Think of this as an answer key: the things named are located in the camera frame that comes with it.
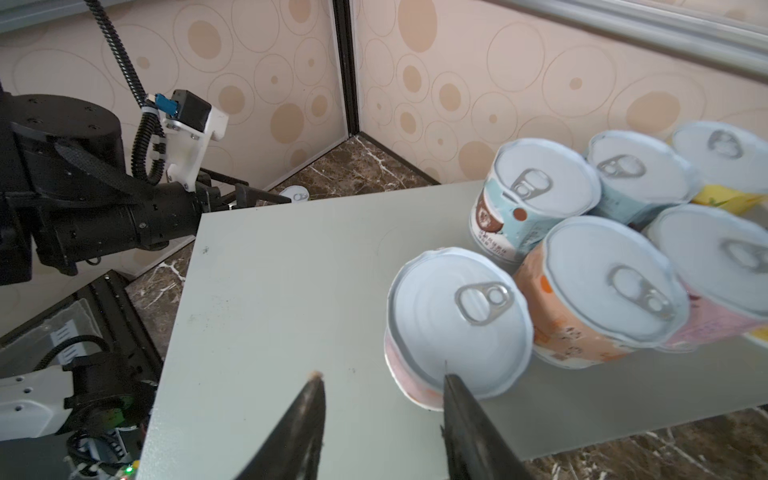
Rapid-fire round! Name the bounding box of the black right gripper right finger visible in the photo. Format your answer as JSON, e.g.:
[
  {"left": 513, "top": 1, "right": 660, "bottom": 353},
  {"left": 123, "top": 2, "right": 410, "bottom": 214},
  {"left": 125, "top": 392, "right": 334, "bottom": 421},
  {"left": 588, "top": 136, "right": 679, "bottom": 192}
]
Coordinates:
[{"left": 441, "top": 374, "right": 533, "bottom": 480}]

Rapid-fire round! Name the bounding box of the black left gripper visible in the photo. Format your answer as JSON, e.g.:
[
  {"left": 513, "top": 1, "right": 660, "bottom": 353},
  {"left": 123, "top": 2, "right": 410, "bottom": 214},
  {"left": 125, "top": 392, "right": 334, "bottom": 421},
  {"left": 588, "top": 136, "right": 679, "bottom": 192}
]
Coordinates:
[{"left": 126, "top": 169, "right": 292, "bottom": 250}]

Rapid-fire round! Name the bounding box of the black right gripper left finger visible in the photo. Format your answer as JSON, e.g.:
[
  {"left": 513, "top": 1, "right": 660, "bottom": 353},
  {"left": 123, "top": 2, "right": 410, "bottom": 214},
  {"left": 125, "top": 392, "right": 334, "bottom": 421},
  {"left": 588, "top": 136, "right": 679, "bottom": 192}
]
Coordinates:
[{"left": 236, "top": 371, "right": 326, "bottom": 480}]

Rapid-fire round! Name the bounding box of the purple white label can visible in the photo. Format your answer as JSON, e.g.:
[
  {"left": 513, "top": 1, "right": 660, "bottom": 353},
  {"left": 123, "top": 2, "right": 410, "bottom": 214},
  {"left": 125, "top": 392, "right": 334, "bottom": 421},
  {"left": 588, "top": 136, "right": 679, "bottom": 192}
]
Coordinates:
[{"left": 384, "top": 247, "right": 534, "bottom": 411}]

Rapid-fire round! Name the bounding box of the orange white label can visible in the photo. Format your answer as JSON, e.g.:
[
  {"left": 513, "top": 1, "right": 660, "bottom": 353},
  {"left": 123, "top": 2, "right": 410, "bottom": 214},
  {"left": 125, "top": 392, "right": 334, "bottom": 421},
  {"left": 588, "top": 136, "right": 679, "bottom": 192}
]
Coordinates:
[{"left": 514, "top": 216, "right": 691, "bottom": 370}]

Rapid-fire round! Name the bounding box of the teal brown label can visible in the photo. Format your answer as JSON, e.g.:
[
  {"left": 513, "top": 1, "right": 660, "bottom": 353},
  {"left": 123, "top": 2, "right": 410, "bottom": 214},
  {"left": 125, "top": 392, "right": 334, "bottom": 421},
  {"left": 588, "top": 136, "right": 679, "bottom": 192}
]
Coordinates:
[{"left": 469, "top": 138, "right": 601, "bottom": 270}]

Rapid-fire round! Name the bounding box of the pink label can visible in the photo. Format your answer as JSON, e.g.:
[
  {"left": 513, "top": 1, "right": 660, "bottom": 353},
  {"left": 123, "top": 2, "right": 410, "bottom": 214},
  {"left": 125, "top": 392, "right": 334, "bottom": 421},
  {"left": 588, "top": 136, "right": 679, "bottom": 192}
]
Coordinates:
[{"left": 643, "top": 204, "right": 767, "bottom": 353}]

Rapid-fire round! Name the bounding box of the light blue bear can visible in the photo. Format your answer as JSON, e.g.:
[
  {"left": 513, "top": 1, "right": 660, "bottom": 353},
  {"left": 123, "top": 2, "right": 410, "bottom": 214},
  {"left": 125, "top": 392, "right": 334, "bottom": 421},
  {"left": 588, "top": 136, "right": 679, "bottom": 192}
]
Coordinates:
[{"left": 585, "top": 130, "right": 704, "bottom": 231}]

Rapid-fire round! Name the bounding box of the yellow fruit label can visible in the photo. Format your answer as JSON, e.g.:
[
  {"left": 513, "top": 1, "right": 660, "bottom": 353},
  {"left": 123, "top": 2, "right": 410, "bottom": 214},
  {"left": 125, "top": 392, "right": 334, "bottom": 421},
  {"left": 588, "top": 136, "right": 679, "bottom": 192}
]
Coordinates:
[{"left": 668, "top": 121, "right": 767, "bottom": 215}]

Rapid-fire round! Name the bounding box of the yellow orange label can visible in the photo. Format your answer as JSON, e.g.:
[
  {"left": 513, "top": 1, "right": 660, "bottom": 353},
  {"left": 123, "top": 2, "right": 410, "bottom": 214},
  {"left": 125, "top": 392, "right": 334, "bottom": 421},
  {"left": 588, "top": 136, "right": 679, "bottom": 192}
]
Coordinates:
[{"left": 743, "top": 327, "right": 768, "bottom": 349}]

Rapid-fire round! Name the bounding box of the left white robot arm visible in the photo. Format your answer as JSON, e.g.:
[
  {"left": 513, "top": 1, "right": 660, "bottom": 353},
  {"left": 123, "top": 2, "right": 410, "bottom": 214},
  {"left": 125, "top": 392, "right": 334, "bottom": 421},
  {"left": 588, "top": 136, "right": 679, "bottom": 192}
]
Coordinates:
[{"left": 1, "top": 1, "right": 285, "bottom": 285}]

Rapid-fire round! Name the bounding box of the green label can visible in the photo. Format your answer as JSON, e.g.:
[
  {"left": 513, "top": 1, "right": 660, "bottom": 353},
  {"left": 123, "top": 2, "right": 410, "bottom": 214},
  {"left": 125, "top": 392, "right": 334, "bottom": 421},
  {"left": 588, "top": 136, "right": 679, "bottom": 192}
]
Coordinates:
[{"left": 280, "top": 185, "right": 310, "bottom": 203}]

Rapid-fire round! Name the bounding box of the grey metal cabinet box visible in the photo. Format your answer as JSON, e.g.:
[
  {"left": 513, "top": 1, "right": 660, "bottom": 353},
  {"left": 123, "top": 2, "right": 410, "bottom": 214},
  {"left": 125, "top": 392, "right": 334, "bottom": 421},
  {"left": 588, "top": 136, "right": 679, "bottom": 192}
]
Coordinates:
[{"left": 139, "top": 182, "right": 767, "bottom": 479}]

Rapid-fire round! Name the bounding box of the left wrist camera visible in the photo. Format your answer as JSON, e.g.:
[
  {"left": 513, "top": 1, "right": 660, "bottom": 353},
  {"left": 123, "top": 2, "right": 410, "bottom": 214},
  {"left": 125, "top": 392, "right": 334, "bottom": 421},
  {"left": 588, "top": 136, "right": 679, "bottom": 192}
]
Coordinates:
[{"left": 154, "top": 89, "right": 229, "bottom": 192}]

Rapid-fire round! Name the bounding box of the black corner frame post left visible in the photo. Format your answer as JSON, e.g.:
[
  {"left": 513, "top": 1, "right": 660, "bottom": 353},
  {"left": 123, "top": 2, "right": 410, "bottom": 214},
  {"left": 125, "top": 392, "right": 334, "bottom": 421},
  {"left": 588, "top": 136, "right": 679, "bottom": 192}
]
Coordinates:
[{"left": 331, "top": 0, "right": 360, "bottom": 137}]

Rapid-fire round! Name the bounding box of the silver horizontal back rail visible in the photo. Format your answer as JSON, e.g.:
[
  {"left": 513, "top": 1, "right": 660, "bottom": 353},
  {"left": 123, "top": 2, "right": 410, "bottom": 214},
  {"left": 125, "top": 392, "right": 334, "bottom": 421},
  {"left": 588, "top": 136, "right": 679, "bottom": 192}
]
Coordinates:
[{"left": 498, "top": 0, "right": 767, "bottom": 83}]

